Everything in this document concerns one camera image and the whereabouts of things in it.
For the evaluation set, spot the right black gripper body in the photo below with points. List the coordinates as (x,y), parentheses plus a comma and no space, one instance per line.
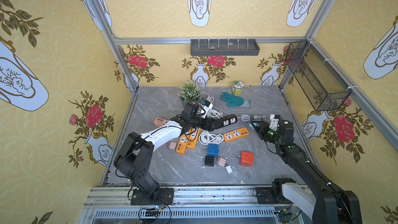
(263,130)

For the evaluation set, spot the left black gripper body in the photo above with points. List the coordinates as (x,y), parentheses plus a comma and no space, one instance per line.
(205,122)

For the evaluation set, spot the teal plug adapter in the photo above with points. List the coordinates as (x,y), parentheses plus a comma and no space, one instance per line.
(253,125)

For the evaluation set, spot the orange power strip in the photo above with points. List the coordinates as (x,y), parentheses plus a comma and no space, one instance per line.
(182,145)
(235,135)
(193,138)

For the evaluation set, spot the blue cube adapter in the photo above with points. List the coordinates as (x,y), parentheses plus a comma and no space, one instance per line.
(213,150)

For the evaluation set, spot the red cube adapter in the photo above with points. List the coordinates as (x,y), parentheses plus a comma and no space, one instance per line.
(246,159)

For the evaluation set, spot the black plug adapter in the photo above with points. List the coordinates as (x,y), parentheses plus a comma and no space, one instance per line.
(209,161)

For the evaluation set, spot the small pink plug adapter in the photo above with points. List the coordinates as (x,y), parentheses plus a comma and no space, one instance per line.
(172,145)

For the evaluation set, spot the small white plug adapter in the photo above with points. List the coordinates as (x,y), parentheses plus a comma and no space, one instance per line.
(229,169)

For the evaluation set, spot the pink power strip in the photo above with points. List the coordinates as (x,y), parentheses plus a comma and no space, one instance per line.
(159,122)

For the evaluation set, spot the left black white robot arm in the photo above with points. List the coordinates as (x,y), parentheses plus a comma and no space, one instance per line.
(134,157)

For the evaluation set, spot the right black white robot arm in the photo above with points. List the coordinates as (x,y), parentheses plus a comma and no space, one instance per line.
(327,203)

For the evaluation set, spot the green glove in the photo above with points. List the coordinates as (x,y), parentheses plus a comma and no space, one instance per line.
(234,101)

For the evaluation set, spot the potted green plant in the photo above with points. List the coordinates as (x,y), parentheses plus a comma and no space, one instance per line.
(189,92)

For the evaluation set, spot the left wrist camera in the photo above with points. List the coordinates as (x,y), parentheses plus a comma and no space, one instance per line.
(196,109)

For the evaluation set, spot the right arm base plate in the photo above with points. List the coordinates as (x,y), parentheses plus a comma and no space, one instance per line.
(269,195)

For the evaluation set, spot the black wire basket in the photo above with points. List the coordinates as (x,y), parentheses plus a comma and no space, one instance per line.
(322,85)

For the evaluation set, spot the grey wall shelf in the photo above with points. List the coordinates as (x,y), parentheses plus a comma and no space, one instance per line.
(224,47)

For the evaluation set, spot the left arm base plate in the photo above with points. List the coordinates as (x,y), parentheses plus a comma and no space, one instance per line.
(163,196)

